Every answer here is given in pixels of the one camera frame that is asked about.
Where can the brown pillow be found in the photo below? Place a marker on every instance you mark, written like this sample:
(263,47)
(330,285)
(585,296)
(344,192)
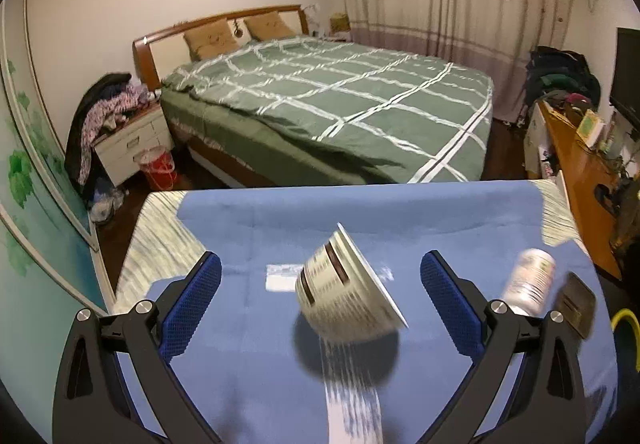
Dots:
(270,25)
(212,40)

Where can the dark flat object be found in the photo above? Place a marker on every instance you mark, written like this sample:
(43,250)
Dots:
(577,306)

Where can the yellow hoop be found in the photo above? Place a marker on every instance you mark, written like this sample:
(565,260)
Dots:
(620,324)

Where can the blue tablecloth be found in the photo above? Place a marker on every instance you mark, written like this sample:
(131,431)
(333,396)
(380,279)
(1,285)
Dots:
(260,234)

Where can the small green box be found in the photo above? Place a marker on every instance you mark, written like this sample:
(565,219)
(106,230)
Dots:
(590,128)

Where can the small white label strip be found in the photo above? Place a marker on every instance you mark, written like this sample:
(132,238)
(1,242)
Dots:
(281,278)

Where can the small white bottle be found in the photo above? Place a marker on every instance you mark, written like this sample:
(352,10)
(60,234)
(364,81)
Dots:
(530,279)

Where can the red bucket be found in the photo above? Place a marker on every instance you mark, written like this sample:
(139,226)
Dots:
(157,169)

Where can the plastic bags on floor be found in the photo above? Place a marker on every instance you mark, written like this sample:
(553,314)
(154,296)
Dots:
(106,206)

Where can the black television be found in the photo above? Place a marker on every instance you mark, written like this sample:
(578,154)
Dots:
(627,74)

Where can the wooden bed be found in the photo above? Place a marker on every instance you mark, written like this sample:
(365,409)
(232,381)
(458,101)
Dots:
(150,54)

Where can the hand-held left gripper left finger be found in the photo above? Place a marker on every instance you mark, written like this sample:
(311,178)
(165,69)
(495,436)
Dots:
(192,304)

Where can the instant noodle bowl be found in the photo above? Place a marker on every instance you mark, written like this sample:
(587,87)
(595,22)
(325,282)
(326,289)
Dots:
(345,294)

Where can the white nightstand with clothes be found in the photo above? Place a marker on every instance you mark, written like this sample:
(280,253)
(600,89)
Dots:
(95,119)

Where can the tissue box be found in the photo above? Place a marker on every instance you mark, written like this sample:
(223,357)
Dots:
(340,22)

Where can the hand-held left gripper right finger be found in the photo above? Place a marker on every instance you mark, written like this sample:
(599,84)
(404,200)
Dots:
(445,299)

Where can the wooden desk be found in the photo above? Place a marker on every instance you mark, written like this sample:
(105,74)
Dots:
(580,179)

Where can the green plaid duvet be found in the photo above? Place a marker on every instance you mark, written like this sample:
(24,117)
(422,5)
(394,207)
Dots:
(340,104)

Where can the painted wardrobe door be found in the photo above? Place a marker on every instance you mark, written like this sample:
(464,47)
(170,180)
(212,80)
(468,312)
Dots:
(35,184)

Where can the pile of dark bags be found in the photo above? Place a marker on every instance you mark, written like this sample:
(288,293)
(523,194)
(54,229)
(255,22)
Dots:
(560,74)

